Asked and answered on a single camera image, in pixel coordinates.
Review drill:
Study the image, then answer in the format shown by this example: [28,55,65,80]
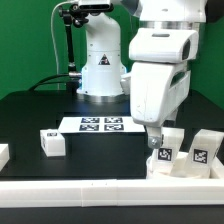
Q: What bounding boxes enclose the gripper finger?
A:
[146,126,163,149]

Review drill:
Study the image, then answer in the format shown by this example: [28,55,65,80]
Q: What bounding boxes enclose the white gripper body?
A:
[130,62,190,127]

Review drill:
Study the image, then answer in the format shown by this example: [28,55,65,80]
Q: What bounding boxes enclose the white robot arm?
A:
[77,0,218,149]

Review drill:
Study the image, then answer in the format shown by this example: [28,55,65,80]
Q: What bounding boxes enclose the white tag base sheet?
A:
[58,116,144,133]

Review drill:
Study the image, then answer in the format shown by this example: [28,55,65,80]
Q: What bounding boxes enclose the white block at left edge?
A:
[0,144,9,171]

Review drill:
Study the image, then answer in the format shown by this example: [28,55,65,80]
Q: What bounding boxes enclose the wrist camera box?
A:
[129,28,199,63]

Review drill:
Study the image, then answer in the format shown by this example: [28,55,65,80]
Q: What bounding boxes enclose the white L-shaped obstacle frame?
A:
[0,159,224,208]

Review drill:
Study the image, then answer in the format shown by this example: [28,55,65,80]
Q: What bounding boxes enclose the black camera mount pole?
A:
[59,5,88,94]

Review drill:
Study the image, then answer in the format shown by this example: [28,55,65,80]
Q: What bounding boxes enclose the black cables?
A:
[28,0,83,92]

